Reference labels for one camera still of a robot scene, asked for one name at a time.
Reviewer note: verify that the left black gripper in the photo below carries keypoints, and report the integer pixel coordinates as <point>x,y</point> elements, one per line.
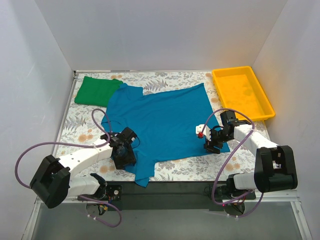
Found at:
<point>125,157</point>

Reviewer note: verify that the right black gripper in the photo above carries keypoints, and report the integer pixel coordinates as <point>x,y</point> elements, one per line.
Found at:
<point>213,144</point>

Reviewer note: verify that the blue t shirt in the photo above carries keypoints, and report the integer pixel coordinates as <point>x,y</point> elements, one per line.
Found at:
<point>165,123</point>

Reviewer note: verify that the yellow plastic tray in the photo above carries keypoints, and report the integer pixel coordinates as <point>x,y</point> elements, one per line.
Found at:
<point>238,88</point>

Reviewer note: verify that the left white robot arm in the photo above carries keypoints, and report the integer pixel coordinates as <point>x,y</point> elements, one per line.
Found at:
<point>57,178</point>

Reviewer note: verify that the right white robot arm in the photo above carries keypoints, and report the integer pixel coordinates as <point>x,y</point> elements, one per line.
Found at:
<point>274,168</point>

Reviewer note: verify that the floral table mat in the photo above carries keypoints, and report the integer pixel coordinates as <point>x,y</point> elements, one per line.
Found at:
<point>79,128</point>

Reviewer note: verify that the folded green t shirt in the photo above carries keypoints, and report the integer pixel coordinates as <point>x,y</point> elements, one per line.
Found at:
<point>96,92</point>

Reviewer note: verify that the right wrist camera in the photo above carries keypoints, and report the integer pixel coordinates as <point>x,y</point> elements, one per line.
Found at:
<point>203,131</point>

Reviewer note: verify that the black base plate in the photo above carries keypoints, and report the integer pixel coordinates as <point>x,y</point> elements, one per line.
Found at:
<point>162,195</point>

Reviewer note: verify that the aluminium frame rail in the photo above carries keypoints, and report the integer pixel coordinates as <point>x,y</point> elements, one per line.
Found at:
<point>270,216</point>

